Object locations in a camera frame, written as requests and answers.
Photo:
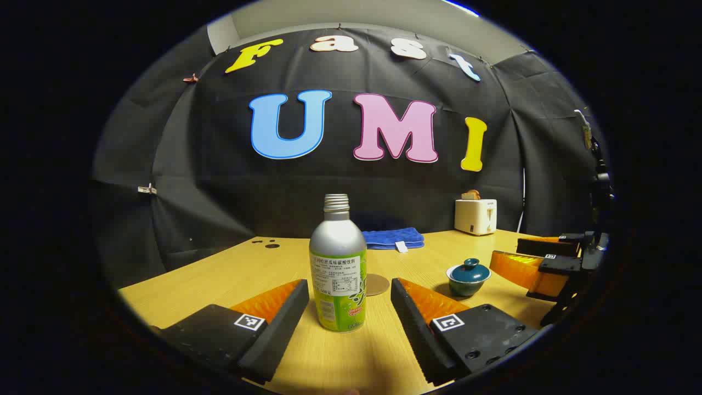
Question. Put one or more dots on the folded blue towel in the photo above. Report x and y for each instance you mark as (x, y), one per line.
(392, 237)

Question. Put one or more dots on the red cloth clip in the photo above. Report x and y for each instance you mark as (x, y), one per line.
(190, 78)

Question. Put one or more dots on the round brown coaster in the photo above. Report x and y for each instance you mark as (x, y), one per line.
(378, 285)

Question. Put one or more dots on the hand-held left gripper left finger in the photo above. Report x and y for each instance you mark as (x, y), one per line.
(279, 323)

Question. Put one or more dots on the toasted bread slice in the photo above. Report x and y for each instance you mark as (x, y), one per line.
(470, 195)

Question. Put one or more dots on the silver green water bottle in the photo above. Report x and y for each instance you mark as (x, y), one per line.
(337, 247)

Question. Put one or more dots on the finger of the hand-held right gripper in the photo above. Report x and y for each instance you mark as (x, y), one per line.
(548, 247)
(521, 269)

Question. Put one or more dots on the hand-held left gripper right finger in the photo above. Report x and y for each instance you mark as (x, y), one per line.
(414, 329)

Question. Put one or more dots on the white toaster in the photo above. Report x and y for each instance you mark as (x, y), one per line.
(474, 216)

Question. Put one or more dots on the white cloth clip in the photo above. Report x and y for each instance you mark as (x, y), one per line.
(147, 190)

